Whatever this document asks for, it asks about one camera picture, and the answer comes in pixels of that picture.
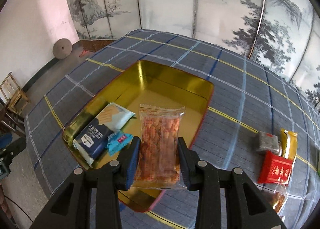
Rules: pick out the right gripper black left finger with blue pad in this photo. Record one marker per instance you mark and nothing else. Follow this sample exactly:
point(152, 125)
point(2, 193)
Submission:
point(69, 206)

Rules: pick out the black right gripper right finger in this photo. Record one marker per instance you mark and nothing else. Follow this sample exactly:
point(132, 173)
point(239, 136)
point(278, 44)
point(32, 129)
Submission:
point(246, 206)

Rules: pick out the clear orange snack packet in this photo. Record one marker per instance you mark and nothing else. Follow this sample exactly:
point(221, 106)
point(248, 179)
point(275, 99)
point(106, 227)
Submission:
point(277, 197)

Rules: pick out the red snack packet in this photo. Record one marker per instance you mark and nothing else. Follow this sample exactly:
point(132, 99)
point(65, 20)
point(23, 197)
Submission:
point(275, 169)

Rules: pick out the navy white cracker packet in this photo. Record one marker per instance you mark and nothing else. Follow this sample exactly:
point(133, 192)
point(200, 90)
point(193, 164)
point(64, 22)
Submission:
point(91, 142)

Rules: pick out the grey speckled sesame cake block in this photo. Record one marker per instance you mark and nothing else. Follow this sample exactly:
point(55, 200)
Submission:
point(266, 142)

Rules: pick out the yellow foil snack packet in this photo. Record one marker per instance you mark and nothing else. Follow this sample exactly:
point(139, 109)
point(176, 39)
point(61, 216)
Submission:
point(289, 143)

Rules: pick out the small light blue packet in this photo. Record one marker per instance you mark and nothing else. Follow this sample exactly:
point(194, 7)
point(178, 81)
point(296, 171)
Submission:
point(117, 141)

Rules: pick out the clear bag fried twists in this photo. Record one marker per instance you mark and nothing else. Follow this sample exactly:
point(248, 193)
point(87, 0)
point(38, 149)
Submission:
point(158, 165)

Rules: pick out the small wooden stool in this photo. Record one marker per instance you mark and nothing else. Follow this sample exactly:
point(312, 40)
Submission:
point(14, 94)

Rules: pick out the grey plaid tablecloth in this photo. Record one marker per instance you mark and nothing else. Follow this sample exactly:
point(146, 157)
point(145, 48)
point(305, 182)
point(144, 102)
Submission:
point(247, 97)

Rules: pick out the round stone disc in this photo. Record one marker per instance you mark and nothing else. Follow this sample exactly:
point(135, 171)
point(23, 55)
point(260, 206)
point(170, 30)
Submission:
point(62, 48)

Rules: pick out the red gold toffee tin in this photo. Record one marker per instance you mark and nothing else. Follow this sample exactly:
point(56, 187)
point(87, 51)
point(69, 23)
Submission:
point(150, 83)

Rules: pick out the painted folding screen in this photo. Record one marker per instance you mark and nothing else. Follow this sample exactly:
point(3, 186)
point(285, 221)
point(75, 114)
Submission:
point(282, 35)

